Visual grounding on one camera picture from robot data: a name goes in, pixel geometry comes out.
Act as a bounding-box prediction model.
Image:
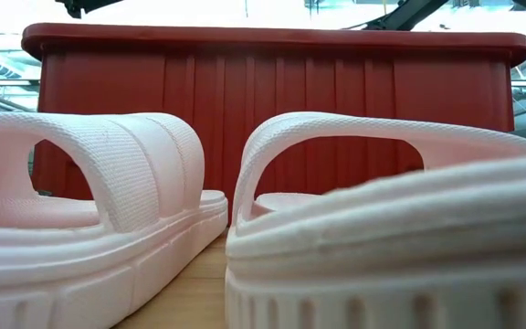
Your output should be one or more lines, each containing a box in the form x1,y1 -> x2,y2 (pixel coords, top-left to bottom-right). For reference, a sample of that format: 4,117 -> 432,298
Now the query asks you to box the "pink foam slide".
225,111 -> 526,329
0,111 -> 229,329

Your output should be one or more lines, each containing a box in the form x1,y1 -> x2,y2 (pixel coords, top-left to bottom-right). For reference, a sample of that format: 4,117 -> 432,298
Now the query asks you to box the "red ribbed plastic bin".
20,22 -> 526,228

